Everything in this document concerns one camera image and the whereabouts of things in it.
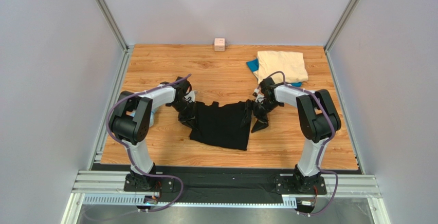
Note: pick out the cream folded t shirt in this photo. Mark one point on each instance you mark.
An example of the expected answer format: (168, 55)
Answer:
(292, 64)

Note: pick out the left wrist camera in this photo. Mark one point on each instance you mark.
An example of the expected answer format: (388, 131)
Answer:
(190, 97)

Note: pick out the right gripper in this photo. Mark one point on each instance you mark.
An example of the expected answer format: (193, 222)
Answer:
(259, 111)

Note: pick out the aluminium frame rail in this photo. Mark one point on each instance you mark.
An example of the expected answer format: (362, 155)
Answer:
(97, 197)

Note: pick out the black t shirt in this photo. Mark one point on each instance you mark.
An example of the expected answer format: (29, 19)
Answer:
(220, 126)

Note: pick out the light blue headphones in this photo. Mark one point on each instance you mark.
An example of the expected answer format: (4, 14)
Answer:
(152, 116)

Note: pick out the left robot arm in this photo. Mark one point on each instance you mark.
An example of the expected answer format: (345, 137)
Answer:
(129, 120)

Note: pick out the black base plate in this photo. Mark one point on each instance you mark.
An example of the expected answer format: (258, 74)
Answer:
(218, 184)

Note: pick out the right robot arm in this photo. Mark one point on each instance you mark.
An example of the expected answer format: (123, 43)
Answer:
(318, 118)

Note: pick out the blue folded t shirt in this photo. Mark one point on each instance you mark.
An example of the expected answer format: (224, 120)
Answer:
(253, 66)

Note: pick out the small beige cube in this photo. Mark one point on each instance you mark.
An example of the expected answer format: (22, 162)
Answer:
(219, 44)

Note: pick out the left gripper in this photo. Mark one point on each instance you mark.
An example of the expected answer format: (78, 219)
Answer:
(189, 118)

